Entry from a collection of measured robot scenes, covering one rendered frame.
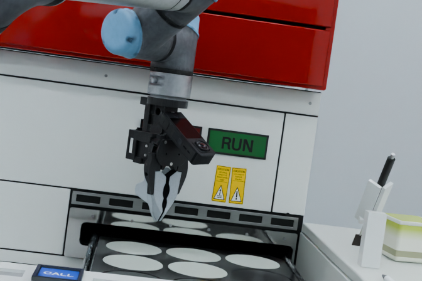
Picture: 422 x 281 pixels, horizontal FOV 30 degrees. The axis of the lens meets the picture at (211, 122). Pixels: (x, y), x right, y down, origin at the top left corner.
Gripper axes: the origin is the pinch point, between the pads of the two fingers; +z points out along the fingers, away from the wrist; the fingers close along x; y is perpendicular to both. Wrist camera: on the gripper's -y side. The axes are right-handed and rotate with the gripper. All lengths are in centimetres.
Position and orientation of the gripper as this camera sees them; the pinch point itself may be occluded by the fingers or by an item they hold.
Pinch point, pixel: (161, 214)
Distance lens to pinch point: 137.2
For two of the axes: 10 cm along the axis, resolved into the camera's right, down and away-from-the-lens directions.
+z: -1.3, 9.9, 0.5
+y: -7.1, -1.3, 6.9
